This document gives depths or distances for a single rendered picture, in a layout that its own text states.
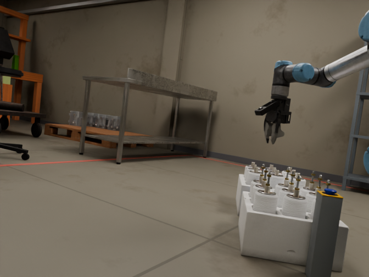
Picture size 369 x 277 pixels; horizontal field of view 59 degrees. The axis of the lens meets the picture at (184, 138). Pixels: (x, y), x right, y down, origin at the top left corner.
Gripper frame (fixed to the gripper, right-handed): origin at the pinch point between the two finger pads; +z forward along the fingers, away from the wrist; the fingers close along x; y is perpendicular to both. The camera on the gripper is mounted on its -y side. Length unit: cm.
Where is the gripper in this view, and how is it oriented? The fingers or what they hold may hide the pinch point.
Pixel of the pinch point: (269, 140)
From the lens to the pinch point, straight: 151.1
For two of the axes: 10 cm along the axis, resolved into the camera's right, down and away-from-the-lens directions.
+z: -1.2, 9.9, 0.7
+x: -3.8, -1.1, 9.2
